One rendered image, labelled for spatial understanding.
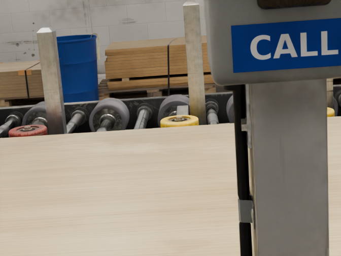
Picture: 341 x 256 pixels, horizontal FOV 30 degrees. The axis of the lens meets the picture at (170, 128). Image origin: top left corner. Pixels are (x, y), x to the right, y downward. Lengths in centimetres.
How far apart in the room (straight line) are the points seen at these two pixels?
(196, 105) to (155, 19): 608
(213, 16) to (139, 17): 721
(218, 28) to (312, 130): 7
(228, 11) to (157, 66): 594
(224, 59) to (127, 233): 53
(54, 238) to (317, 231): 52
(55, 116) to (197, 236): 75
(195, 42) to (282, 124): 109
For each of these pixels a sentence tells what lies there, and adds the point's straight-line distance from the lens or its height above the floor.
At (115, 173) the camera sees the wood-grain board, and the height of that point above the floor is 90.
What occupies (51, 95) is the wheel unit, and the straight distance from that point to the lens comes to 143.
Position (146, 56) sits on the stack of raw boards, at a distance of 620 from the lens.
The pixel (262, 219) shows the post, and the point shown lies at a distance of 31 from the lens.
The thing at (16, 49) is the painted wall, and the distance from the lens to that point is 776.
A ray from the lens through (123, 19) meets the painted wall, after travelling 750.
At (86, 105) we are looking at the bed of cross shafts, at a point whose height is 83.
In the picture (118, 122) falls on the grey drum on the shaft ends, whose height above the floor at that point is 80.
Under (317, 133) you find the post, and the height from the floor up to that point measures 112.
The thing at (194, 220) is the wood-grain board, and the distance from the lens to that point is 80.
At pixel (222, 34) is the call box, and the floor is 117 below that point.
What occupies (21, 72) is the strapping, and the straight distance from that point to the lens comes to 639.
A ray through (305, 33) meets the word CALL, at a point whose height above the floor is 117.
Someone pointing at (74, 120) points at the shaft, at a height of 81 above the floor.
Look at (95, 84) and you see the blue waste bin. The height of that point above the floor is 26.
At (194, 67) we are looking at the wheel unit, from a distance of 139.
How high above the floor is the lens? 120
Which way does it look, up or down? 13 degrees down
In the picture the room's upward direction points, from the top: 4 degrees counter-clockwise
